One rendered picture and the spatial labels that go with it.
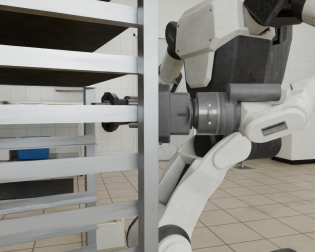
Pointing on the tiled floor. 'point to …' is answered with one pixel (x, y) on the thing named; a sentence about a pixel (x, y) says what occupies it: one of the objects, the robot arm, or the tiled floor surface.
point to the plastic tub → (110, 234)
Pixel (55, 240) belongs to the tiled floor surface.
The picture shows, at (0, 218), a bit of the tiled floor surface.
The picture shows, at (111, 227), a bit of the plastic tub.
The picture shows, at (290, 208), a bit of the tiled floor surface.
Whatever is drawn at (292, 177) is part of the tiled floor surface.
